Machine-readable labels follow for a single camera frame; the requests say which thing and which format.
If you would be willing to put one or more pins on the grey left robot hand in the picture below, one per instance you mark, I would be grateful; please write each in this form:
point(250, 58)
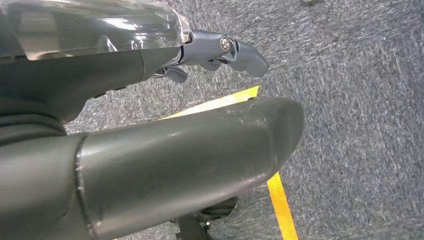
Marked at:
point(165, 159)

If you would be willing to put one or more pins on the yellow floor tape square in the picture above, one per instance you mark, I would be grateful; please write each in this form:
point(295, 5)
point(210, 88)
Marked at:
point(281, 205)

